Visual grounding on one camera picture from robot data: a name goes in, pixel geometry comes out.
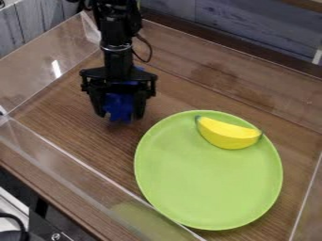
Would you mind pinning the black metal equipment corner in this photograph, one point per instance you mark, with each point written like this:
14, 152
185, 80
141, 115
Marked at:
53, 226

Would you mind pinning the clear acrylic enclosure wall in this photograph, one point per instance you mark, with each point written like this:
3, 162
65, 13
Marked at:
74, 157

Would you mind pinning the yellow banana-shaped sponge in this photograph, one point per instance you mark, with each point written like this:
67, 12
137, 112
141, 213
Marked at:
225, 135

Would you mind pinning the blue star-shaped block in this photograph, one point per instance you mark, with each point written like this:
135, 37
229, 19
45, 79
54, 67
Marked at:
119, 100

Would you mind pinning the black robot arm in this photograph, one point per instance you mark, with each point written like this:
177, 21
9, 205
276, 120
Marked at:
119, 23

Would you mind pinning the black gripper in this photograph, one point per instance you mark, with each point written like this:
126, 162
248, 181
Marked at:
101, 81

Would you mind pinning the green plate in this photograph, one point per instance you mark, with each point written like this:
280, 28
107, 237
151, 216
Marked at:
208, 188

